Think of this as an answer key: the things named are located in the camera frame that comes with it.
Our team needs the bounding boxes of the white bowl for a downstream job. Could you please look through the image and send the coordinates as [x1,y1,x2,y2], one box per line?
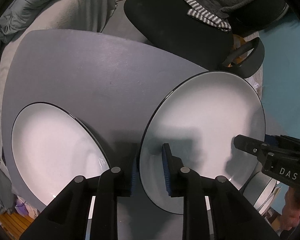
[243,172,280,215]

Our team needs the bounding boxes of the white plate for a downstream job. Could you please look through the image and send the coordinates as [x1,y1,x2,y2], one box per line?
[139,72,266,215]
[11,103,109,205]

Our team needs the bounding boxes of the person's right hand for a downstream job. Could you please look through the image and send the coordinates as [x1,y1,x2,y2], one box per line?
[280,187,300,231]

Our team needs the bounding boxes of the orange bag on floor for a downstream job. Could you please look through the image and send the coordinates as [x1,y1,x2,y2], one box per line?
[227,33,248,68]

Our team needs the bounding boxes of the grey sweatpants on chair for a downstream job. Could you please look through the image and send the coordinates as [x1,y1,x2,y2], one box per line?
[184,0,289,36]

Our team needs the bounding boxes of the black office chair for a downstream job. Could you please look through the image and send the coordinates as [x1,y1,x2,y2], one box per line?
[123,0,265,79]

